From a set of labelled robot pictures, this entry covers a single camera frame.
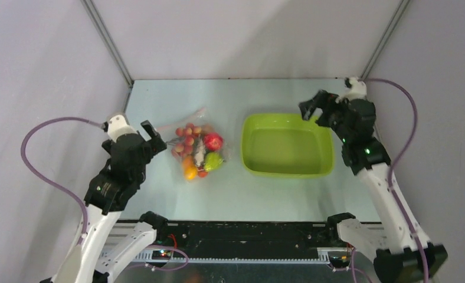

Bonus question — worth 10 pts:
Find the red apple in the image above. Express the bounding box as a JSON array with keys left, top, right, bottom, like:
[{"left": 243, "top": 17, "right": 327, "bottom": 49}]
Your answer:
[{"left": 203, "top": 133, "right": 224, "bottom": 151}]

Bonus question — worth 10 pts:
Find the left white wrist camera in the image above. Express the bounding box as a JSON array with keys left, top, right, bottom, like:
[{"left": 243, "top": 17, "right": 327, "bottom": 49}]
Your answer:
[{"left": 101, "top": 113, "right": 137, "bottom": 142}]

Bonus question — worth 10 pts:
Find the green pear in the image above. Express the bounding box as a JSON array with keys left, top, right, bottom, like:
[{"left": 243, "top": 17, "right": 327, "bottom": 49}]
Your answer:
[{"left": 204, "top": 152, "right": 224, "bottom": 172}]

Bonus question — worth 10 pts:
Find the clear zip top bag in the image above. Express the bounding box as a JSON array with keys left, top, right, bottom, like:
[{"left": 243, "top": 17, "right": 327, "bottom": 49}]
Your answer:
[{"left": 156, "top": 107, "right": 231, "bottom": 182}]

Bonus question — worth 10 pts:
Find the green plastic bin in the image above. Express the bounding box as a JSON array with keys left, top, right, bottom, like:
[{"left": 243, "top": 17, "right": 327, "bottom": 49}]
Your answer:
[{"left": 241, "top": 113, "right": 335, "bottom": 178}]

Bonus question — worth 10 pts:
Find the red chili pepper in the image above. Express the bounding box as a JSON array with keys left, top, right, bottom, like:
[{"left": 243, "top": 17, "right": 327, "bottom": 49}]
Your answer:
[{"left": 198, "top": 170, "right": 208, "bottom": 178}]

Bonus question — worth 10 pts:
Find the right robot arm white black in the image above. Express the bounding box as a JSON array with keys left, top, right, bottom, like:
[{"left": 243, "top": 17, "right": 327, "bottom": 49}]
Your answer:
[{"left": 299, "top": 90, "right": 447, "bottom": 282}]

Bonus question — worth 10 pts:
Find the aluminium corner post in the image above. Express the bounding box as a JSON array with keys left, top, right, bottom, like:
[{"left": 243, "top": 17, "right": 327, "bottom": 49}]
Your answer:
[
  {"left": 360, "top": 0, "right": 412, "bottom": 80},
  {"left": 80, "top": 0, "right": 134, "bottom": 88}
]

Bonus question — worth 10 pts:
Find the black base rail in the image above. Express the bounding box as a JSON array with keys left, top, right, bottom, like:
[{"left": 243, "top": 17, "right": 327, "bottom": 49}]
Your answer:
[{"left": 156, "top": 221, "right": 351, "bottom": 260}]

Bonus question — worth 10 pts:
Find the left aluminium corner post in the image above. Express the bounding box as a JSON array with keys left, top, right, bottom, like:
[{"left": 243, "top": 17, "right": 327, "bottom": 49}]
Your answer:
[{"left": 80, "top": 0, "right": 134, "bottom": 88}]

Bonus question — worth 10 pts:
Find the right aluminium corner post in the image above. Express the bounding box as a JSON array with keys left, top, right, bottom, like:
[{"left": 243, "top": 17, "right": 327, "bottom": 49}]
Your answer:
[{"left": 360, "top": 0, "right": 412, "bottom": 80}]

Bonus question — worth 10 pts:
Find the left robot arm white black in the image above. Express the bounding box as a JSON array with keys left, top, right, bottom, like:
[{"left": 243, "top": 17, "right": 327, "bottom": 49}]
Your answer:
[{"left": 45, "top": 115, "right": 169, "bottom": 282}]

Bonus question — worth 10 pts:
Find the grey toy fish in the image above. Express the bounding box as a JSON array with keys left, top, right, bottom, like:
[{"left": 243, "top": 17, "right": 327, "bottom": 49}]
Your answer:
[{"left": 193, "top": 139, "right": 206, "bottom": 167}]

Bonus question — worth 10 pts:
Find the yellow orange mango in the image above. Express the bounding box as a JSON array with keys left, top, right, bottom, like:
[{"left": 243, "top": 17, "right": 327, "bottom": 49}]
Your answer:
[{"left": 181, "top": 156, "right": 198, "bottom": 181}]

